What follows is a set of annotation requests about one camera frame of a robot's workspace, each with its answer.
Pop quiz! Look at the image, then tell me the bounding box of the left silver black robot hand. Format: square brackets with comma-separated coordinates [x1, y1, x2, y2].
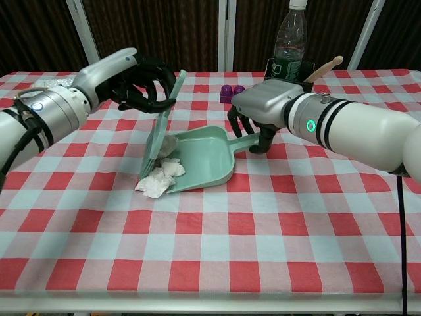
[72, 47, 178, 113]

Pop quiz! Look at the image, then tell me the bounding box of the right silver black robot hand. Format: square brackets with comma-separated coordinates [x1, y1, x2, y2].
[226, 78, 305, 155]

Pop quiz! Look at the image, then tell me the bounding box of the mint green dustpan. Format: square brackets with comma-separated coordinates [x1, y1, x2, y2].
[166, 126, 264, 194]

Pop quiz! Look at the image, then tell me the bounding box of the mint green hand brush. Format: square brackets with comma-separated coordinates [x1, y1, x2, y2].
[140, 69, 187, 180]

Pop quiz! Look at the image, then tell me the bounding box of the paper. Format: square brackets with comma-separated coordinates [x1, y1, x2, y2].
[157, 157, 186, 178]
[134, 167, 176, 199]
[161, 134, 179, 158]

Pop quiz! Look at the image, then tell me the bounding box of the purple toy block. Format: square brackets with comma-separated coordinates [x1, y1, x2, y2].
[218, 84, 246, 105]

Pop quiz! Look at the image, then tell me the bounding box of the printed snack packet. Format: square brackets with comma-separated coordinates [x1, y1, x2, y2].
[31, 72, 78, 89]

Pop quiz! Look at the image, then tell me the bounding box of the black cardboard holder box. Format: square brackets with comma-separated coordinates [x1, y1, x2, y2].
[264, 57, 316, 95]

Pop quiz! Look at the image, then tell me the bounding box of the dark brown curtain panel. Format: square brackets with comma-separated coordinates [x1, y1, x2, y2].
[81, 0, 221, 72]
[357, 0, 421, 70]
[0, 0, 88, 76]
[234, 0, 373, 72]

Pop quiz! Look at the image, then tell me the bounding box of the wooden stick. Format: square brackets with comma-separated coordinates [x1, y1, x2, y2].
[304, 55, 344, 83]

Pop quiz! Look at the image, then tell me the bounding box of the clear plastic water bottle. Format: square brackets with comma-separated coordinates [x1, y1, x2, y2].
[274, 0, 309, 82]

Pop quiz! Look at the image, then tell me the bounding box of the red white checkered tablecloth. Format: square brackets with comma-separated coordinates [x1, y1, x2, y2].
[0, 68, 421, 297]

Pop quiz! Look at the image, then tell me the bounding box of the aluminium partition post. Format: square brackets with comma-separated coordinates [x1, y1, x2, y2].
[218, 0, 236, 72]
[347, 0, 386, 70]
[64, 0, 100, 66]

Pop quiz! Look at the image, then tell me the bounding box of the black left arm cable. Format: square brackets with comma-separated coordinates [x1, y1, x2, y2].
[0, 97, 46, 192]

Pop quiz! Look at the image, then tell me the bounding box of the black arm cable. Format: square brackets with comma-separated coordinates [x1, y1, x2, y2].
[0, 97, 46, 192]
[395, 175, 410, 316]

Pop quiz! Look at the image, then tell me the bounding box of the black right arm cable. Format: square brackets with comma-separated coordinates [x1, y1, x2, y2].
[395, 175, 410, 316]

